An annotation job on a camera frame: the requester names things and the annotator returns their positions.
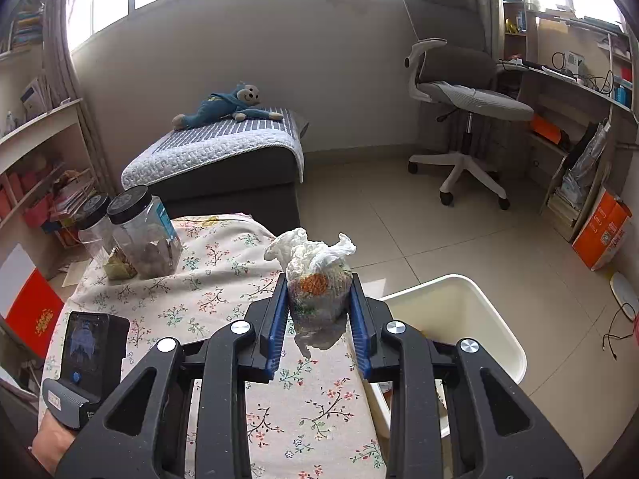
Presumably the person's left forearm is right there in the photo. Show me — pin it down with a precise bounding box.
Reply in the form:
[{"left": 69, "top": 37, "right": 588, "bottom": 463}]
[{"left": 31, "top": 412, "right": 75, "bottom": 475}]

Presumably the floral tablecloth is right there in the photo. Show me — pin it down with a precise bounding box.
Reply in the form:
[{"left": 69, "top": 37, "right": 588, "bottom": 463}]
[{"left": 42, "top": 214, "right": 390, "bottom": 479}]

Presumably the red flat box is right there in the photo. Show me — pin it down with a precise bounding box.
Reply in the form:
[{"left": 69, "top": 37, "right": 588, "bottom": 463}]
[{"left": 5, "top": 267, "right": 65, "bottom": 345}]

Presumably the clear bag with white tissue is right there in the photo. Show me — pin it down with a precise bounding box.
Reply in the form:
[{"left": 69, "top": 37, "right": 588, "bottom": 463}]
[{"left": 264, "top": 227, "right": 357, "bottom": 360}]

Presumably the wooden desk with shelves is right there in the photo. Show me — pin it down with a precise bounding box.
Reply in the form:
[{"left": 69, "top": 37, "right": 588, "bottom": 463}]
[{"left": 499, "top": 0, "right": 639, "bottom": 243}]

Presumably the clear jar with blue label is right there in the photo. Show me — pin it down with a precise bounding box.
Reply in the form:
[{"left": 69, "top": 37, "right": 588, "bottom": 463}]
[{"left": 107, "top": 186, "right": 183, "bottom": 280}]

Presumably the white bookshelf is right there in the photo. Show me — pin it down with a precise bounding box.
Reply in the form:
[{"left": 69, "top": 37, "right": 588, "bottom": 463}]
[{"left": 0, "top": 0, "right": 101, "bottom": 285}]

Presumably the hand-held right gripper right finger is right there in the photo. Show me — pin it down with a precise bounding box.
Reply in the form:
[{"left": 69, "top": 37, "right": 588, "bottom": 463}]
[{"left": 347, "top": 272, "right": 585, "bottom": 479}]

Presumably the grey office chair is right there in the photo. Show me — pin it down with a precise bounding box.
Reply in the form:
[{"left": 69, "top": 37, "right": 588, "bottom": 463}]
[{"left": 402, "top": 0, "right": 535, "bottom": 210}]

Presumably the blue plush monkey toy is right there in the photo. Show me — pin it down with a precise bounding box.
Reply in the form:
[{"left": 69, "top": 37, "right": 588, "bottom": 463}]
[{"left": 172, "top": 81, "right": 284, "bottom": 131}]

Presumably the white plastic bin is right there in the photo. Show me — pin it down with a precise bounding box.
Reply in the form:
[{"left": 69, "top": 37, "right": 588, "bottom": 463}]
[{"left": 382, "top": 274, "right": 527, "bottom": 440}]

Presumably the white round scale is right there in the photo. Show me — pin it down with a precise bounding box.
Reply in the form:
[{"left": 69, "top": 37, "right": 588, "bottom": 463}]
[{"left": 610, "top": 272, "right": 639, "bottom": 320}]

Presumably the clear jar with black lid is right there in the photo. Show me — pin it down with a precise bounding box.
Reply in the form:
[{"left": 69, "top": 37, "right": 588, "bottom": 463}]
[{"left": 75, "top": 194, "right": 138, "bottom": 280}]

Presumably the black cable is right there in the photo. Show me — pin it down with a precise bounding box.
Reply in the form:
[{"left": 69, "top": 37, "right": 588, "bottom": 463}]
[{"left": 601, "top": 304, "right": 639, "bottom": 360}]

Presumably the grey folded umbrella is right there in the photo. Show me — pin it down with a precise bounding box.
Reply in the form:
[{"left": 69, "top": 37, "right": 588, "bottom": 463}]
[{"left": 562, "top": 120, "right": 612, "bottom": 195}]

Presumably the orange and white cardboard box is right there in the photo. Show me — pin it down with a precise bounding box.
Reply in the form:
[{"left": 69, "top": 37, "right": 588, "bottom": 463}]
[{"left": 572, "top": 188, "right": 632, "bottom": 271}]

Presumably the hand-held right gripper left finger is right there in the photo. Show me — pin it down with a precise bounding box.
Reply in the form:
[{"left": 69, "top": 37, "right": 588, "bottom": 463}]
[{"left": 55, "top": 274, "right": 290, "bottom": 479}]

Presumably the dark grey ottoman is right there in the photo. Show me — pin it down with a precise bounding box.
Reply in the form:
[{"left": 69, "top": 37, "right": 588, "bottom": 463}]
[{"left": 122, "top": 144, "right": 305, "bottom": 233}]

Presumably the orange flat box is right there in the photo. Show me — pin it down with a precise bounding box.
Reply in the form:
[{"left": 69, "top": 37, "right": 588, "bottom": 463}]
[{"left": 529, "top": 115, "right": 562, "bottom": 145}]

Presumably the stack of books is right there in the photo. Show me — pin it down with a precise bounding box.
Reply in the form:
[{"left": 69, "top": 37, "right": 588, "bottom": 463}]
[{"left": 546, "top": 192, "right": 582, "bottom": 225}]

